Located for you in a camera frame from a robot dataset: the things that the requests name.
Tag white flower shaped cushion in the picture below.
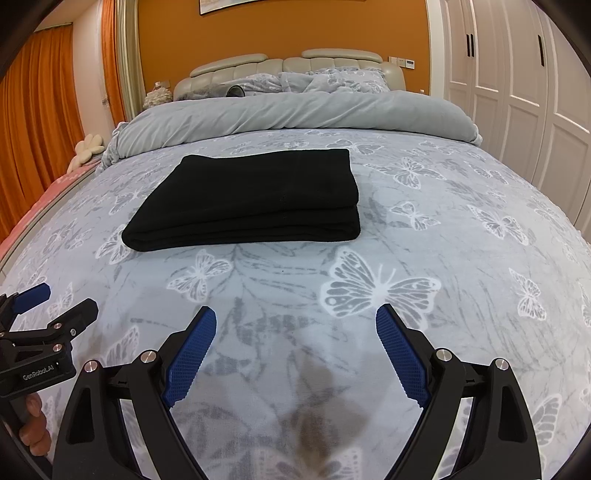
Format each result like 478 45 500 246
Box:
75 135 106 164

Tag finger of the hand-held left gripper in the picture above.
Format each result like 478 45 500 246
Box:
0 282 51 334
9 298 99 355

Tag pink blanket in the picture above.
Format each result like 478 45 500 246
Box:
0 159 100 259

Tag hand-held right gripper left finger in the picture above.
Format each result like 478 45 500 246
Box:
52 305 218 480

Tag black pants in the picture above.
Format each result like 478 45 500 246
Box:
121 148 362 252

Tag butterfly print pillow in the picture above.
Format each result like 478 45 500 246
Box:
277 67 389 95

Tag grey butterfly print bed sheet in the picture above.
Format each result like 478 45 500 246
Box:
0 127 591 480

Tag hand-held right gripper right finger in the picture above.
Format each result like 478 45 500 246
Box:
375 303 542 480

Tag white fluffy ornament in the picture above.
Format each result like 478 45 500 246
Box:
145 88 174 110

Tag orange curtain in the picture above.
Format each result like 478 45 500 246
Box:
0 28 86 243
100 0 128 123

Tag beige padded headboard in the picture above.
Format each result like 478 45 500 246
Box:
173 48 407 102

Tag grey plush pillow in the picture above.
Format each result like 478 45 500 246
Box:
177 84 232 101

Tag plain grey duvet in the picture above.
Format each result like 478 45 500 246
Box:
102 90 483 169

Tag white panelled wardrobe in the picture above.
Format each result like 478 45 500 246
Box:
438 0 591 227

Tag person's left hand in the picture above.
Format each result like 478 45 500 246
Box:
17 392 54 456

